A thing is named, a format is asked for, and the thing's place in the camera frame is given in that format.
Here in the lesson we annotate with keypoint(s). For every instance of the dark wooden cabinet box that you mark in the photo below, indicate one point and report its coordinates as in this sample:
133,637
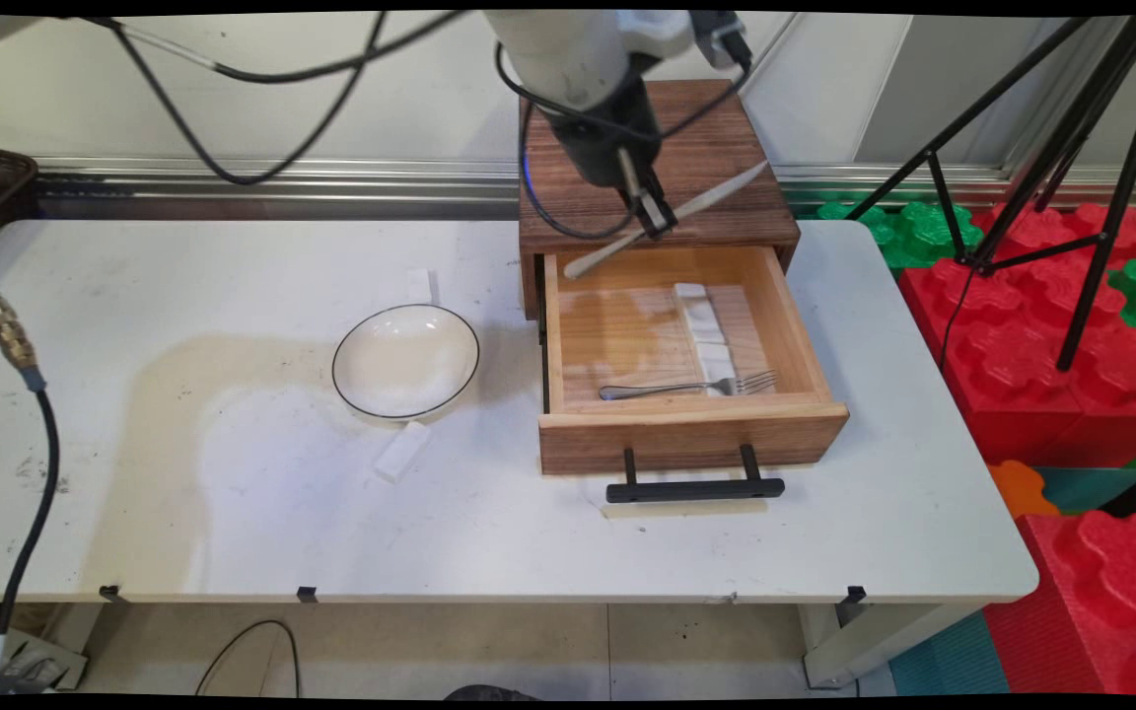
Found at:
726,128

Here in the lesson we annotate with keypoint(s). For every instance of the white table leg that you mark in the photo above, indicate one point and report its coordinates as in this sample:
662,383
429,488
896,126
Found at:
864,646

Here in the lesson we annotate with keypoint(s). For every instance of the white plate with black rim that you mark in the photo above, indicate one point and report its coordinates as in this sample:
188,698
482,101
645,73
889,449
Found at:
405,360

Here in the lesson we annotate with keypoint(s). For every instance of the large red foam block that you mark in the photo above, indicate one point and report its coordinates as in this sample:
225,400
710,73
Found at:
1031,355

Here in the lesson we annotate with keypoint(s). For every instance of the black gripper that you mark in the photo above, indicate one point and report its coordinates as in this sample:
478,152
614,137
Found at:
603,138

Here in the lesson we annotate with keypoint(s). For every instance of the small white cutlery rest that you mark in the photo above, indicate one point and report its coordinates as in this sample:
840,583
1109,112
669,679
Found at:
419,286
402,454

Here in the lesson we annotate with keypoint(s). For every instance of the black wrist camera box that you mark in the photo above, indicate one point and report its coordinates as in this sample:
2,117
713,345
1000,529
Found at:
721,39

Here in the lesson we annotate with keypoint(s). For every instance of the teal foam mat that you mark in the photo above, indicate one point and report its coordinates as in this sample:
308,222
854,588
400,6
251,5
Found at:
948,656

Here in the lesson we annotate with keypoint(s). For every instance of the silver table knife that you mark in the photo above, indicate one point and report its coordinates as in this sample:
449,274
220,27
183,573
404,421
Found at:
716,197

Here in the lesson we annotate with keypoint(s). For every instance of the orange foam piece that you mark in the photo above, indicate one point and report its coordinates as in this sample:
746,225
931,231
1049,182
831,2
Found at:
1020,488

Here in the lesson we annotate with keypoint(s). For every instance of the long white cutlery rest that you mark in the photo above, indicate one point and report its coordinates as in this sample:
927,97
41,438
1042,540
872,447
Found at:
706,335

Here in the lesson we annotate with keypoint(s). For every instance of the grey robot base mount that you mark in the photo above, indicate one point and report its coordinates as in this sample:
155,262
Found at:
45,666

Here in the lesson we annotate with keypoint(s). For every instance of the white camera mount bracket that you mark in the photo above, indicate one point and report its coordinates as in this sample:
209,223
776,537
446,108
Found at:
657,32

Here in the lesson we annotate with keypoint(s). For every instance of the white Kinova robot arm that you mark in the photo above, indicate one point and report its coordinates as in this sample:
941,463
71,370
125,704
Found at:
568,49

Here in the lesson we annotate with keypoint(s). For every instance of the silver fork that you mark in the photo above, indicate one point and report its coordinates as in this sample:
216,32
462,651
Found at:
686,387

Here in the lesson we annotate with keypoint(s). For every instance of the light wooden drawer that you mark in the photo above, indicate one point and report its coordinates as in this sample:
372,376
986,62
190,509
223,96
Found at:
691,434

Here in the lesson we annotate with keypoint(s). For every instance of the black table edge clip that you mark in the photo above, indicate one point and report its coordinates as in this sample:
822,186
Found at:
307,595
111,594
855,595

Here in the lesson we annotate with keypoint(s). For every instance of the black camera tripod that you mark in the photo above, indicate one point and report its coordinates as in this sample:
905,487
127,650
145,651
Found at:
1091,148

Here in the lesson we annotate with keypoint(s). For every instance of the aluminium wall rail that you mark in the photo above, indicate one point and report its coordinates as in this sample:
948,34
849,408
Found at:
381,187

